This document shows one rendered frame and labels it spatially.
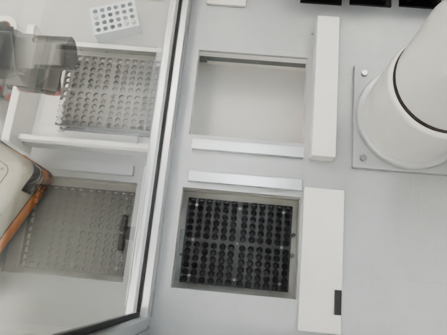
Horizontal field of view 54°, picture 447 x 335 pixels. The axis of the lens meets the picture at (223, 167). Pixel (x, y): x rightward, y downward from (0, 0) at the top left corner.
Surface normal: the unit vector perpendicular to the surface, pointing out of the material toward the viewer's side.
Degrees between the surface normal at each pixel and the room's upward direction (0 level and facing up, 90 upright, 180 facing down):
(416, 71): 84
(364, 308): 0
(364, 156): 0
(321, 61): 0
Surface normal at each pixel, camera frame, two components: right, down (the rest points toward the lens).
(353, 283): -0.01, -0.25
